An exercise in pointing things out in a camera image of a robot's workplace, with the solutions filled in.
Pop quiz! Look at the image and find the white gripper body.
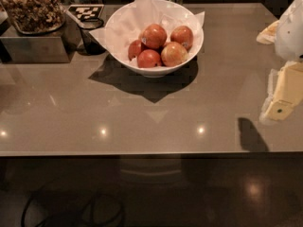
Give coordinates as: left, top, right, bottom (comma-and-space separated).
275, 0, 303, 61

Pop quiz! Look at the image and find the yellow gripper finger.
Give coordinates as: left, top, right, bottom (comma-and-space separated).
259, 61, 303, 124
257, 20, 279, 44

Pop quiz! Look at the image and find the red apple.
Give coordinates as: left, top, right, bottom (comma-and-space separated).
141, 24, 167, 49
170, 26, 193, 50
161, 42, 188, 67
137, 49, 162, 68
128, 40, 146, 61

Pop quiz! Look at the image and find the white ceramic bowl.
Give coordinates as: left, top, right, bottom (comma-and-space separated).
103, 0, 205, 79

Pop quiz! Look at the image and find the white paper liner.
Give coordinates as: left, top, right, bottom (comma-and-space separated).
89, 0, 205, 61

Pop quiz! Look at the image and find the black cup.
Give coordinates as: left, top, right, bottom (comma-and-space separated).
79, 19, 105, 55

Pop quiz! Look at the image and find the black white marker card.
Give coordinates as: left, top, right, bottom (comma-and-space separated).
68, 5, 104, 21

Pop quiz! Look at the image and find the dark metal box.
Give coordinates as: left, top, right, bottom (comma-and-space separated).
0, 18, 81, 63

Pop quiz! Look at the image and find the glass jar of snacks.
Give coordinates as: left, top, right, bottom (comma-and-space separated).
0, 0, 65, 35

